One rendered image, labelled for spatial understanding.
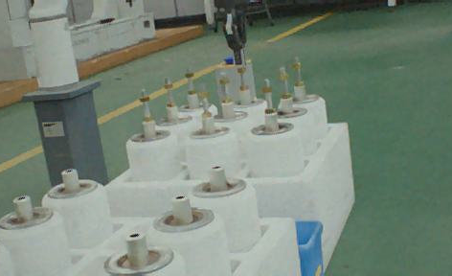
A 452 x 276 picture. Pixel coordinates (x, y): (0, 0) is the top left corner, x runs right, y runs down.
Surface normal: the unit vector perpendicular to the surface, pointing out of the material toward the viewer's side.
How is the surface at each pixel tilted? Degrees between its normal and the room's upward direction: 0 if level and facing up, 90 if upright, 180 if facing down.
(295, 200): 90
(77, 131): 88
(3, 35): 90
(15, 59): 90
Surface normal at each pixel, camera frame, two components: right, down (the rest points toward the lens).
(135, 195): -0.30, 0.27
